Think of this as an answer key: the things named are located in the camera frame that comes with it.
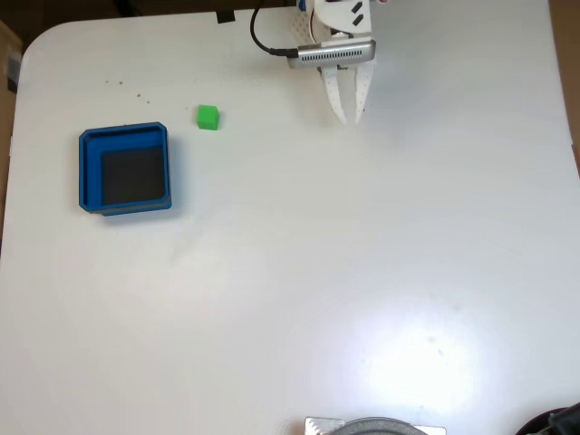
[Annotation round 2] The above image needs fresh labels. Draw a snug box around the black camera cable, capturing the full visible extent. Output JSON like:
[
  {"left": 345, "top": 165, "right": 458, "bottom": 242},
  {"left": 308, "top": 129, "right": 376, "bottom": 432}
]
[{"left": 250, "top": 0, "right": 300, "bottom": 59}]

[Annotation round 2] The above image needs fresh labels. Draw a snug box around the silver camera box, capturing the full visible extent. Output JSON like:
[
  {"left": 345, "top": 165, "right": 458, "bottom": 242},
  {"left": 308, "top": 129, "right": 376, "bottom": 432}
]
[{"left": 287, "top": 39, "right": 377, "bottom": 72}]

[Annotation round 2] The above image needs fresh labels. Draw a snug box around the green cube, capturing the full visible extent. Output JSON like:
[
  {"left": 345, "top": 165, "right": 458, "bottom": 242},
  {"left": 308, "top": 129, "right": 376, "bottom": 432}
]
[{"left": 196, "top": 104, "right": 220, "bottom": 131}]

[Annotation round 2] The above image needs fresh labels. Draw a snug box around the black object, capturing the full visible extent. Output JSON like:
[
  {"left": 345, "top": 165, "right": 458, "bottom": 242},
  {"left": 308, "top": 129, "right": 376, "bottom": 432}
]
[{"left": 516, "top": 401, "right": 580, "bottom": 435}]

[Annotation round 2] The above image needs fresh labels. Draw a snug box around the blue square box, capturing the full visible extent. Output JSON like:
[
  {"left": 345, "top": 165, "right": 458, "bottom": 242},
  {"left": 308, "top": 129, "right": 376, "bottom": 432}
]
[{"left": 78, "top": 121, "right": 173, "bottom": 218}]

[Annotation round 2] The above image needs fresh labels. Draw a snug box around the grey round dish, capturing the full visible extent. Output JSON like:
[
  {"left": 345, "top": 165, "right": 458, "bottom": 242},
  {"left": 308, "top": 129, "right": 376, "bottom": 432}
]
[{"left": 328, "top": 416, "right": 430, "bottom": 435}]

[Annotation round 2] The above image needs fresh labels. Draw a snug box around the silver metal plate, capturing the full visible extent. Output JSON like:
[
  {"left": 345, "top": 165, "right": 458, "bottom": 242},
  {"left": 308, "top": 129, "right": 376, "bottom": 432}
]
[{"left": 304, "top": 416, "right": 448, "bottom": 435}]

